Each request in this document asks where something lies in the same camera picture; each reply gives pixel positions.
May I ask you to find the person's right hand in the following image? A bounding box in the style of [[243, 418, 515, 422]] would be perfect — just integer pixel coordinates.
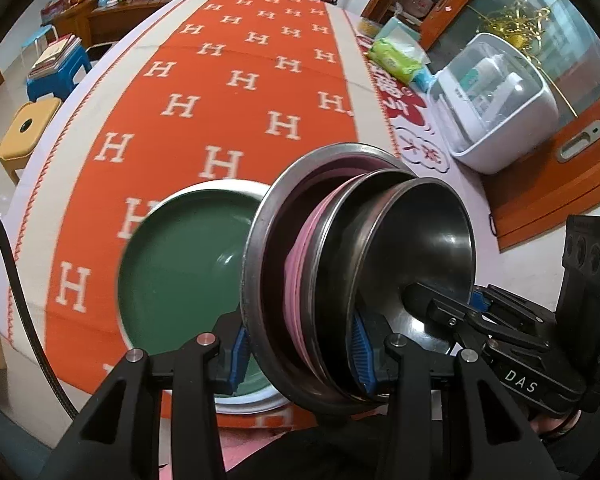
[[532, 410, 600, 441]]

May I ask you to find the teal box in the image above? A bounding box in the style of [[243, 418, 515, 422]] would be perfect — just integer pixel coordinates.
[[375, 16, 421, 43]]

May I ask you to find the green plate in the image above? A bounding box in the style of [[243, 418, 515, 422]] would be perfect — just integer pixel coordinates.
[[117, 187, 287, 401]]

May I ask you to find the wooden glass cabinet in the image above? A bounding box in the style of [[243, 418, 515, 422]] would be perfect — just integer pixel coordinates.
[[362, 0, 600, 253]]

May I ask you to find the thick black cable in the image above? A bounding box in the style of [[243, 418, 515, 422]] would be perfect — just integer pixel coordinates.
[[0, 192, 81, 423]]

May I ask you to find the stack of books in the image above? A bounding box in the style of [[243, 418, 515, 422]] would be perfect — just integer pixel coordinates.
[[30, 34, 83, 78]]

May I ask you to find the light blue stool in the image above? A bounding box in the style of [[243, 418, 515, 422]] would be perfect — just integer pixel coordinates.
[[20, 24, 61, 68]]

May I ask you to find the red tissue box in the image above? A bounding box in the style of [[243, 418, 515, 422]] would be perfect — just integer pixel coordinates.
[[41, 0, 78, 23]]

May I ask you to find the green tissue packet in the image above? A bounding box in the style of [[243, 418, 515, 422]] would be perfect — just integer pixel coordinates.
[[369, 37, 428, 83]]

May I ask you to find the red-sided steel bowl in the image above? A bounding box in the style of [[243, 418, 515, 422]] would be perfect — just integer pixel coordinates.
[[281, 157, 416, 376]]

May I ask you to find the white paper plate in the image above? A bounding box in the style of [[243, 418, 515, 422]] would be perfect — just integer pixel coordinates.
[[114, 182, 301, 417]]

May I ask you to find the white sterilizer box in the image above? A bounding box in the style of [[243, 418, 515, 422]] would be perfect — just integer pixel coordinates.
[[428, 33, 561, 175]]

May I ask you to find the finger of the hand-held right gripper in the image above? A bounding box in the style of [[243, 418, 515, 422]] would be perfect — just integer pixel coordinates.
[[405, 281, 489, 313], [426, 297, 486, 350]]

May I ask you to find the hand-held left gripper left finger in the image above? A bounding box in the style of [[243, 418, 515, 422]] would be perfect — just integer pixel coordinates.
[[45, 310, 253, 480]]

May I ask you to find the wooden sideboard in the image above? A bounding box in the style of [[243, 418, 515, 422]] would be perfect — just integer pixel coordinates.
[[50, 0, 191, 51]]

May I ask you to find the yellow plastic stool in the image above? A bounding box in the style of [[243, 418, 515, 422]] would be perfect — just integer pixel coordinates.
[[0, 97, 63, 186]]

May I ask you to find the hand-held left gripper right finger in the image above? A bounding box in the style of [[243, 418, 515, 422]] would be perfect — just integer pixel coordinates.
[[347, 310, 551, 480]]

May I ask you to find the light blue packet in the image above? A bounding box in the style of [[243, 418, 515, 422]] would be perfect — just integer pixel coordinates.
[[412, 67, 438, 92]]

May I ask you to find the pink garment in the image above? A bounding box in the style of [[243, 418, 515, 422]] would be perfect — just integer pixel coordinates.
[[152, 427, 301, 480]]

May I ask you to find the large steel bowl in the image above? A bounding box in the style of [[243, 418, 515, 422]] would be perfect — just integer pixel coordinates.
[[240, 143, 421, 417]]

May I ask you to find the blue plastic stool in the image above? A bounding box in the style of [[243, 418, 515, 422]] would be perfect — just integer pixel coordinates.
[[26, 45, 93, 103]]

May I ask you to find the small steel bowl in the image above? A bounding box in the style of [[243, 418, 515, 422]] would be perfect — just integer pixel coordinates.
[[344, 176, 477, 397]]

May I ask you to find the gold tinsel decoration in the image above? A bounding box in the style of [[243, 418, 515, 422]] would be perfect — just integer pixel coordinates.
[[480, 2, 556, 56]]

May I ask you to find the orange patterned blanket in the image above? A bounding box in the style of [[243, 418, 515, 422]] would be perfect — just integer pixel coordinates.
[[7, 0, 406, 431]]

